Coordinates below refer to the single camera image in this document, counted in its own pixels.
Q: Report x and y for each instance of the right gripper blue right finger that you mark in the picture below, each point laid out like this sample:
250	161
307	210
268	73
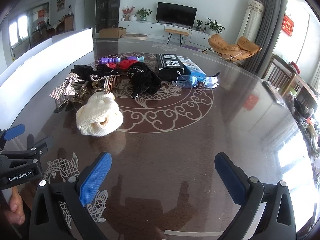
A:
278	219

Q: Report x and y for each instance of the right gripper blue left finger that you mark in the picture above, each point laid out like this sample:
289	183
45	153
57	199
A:
47	220

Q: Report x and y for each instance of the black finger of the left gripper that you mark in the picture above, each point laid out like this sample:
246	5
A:
41	147

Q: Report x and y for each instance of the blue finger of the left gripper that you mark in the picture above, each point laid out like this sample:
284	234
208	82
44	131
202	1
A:
11	133

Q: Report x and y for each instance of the silver rhinestone bow clip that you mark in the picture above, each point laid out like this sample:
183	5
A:
66	87

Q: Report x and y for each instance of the cream knitted hat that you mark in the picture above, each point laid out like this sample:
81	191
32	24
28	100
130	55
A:
100	116

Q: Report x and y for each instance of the black fabric garment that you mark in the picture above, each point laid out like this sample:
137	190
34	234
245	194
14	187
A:
84	72

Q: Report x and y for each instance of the rhinestone hair clip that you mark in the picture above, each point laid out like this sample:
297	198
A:
104	83

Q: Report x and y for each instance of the purple toy wand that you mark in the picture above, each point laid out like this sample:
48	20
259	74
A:
106	60
139	59

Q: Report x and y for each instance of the red plastic bag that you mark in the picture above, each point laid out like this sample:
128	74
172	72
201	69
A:
122	65

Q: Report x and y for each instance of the black velvet glove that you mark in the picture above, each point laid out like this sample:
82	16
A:
142	79

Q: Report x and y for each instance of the person's left hand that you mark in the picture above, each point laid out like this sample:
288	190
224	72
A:
15	215

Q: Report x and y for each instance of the white storage box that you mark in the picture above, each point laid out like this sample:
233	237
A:
31	71

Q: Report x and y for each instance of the cardboard box on floor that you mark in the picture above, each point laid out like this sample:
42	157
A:
112	32

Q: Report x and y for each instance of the wooden dining chair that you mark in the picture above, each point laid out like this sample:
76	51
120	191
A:
282	75

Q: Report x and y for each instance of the black printed box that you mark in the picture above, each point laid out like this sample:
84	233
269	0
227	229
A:
169	67

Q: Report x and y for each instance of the clear blue goggles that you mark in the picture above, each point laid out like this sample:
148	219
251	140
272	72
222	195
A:
187	81

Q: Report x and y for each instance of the red flower vase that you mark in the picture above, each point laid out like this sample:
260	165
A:
128	14

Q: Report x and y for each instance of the blue white carton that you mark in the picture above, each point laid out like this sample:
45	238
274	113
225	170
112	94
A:
191	68

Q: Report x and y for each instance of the orange lounge chair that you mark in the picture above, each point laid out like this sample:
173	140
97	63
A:
242	50

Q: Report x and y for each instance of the potted green plant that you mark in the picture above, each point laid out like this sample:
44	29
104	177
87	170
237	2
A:
143	13

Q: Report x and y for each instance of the wooden bench stool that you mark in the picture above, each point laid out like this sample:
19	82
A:
181	34

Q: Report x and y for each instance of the black flat television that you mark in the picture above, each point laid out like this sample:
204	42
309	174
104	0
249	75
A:
175	13

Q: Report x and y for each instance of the white tv cabinet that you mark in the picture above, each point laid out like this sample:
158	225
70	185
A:
156	31

